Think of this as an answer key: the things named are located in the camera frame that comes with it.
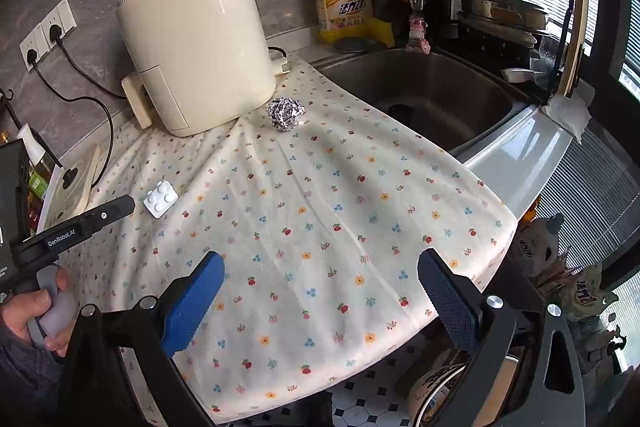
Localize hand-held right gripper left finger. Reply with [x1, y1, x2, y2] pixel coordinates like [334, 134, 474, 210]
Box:
[65, 251, 226, 427]

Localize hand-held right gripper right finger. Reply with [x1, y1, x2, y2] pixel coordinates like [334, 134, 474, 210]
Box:
[417, 248, 586, 427]

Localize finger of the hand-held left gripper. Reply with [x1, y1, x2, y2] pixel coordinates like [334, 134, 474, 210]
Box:
[79, 195, 137, 234]

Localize white pill blister pack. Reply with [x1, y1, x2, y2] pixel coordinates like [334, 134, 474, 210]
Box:
[143, 181, 179, 219]

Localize foil ball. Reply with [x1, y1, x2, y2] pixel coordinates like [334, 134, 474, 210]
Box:
[266, 97, 306, 133]

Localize person's left forearm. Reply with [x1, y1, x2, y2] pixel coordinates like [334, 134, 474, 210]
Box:
[0, 314, 69, 427]

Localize person's left hand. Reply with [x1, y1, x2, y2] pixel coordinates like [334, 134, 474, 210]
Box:
[0, 267, 76, 358]

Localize cream induction cooker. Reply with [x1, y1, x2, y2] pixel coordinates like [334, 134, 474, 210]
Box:
[44, 144, 109, 231]

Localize green label oil bottle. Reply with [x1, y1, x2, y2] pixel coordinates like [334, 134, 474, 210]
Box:
[27, 169, 54, 204]

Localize printed bags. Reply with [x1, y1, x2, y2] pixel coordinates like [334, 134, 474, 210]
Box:
[515, 212, 627, 359]

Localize floral cloth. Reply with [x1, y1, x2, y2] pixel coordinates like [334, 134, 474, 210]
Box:
[57, 52, 519, 426]

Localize cream air fryer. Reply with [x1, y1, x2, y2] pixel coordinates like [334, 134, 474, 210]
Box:
[116, 0, 278, 138]

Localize stainless steel sink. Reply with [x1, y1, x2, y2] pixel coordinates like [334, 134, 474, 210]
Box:
[315, 48, 532, 158]

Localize white rag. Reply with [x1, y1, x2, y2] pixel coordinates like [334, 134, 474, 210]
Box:
[542, 84, 596, 144]

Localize white air fryer plug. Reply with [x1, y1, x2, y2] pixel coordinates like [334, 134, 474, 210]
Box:
[267, 47, 292, 78]

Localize small pink-capped bottle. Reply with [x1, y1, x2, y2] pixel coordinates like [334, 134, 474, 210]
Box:
[406, 0, 432, 56]

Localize metal sink strainer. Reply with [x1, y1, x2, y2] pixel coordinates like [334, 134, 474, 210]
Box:
[332, 38, 384, 54]

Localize wooden cutting board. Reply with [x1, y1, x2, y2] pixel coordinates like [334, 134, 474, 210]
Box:
[556, 0, 592, 98]

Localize black cooker power cable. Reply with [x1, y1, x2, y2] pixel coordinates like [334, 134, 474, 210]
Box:
[25, 48, 115, 188]

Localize white wall socket panel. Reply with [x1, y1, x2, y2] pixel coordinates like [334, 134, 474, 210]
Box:
[19, 0, 79, 72]

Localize black air fryer power cable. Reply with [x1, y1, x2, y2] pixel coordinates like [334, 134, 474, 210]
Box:
[48, 23, 129, 100]

